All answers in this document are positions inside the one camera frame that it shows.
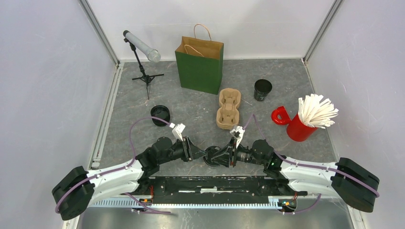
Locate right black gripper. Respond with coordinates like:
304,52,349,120
211,137,265,168

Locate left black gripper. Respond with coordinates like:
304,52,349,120
159,136,207,165

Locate black plastic cup lid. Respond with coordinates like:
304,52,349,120
205,146,220,161

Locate green paper bag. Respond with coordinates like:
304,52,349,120
175,25,224,94

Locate black paper coffee cup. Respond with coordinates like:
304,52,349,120
203,157,220,167

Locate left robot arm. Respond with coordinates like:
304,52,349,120
52,137,207,221

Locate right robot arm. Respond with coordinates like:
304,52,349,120
203,139,380,213

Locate cardboard cup carrier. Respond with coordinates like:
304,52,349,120
216,88,241,130

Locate stack of black lids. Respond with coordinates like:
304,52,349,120
150,105,171,126

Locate red mug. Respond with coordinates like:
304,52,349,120
271,106,318,142

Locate black tripod stand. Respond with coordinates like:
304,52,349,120
124,38,164,100

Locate grey tube on stand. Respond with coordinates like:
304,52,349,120
123,30,161,62

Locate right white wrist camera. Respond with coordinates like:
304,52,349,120
229,125,245,148

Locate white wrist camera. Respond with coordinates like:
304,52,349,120
229,125,245,148
169,123,185,141

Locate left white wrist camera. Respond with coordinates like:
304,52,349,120
169,123,185,141

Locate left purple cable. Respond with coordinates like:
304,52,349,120
55,117,173,215

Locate purple cable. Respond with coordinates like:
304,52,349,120
242,114,380,216
55,117,173,215

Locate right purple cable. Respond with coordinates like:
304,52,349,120
242,114,380,216

